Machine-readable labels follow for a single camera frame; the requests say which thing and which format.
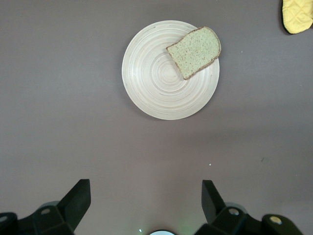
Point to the yellow quilted oven mitt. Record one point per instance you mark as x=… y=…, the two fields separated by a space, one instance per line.
x=297 y=17

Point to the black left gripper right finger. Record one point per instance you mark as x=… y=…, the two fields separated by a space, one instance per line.
x=215 y=210

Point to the round light wooden plate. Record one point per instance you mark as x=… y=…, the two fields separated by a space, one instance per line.
x=156 y=93

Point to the slice of brown bread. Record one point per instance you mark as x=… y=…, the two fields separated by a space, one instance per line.
x=195 y=52

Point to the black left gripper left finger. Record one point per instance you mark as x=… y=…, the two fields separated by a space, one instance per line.
x=73 y=208

